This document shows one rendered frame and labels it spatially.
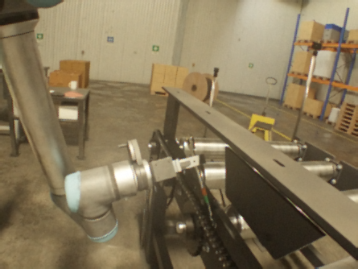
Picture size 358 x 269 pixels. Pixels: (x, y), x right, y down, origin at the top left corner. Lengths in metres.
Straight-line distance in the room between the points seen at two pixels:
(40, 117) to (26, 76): 0.10
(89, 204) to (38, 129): 0.21
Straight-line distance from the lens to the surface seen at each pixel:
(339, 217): 0.31
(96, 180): 0.54
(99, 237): 0.65
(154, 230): 1.43
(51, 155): 0.60
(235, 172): 0.57
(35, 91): 0.54
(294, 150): 1.56
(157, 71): 7.86
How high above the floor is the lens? 1.30
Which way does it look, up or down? 18 degrees down
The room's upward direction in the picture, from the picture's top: 9 degrees clockwise
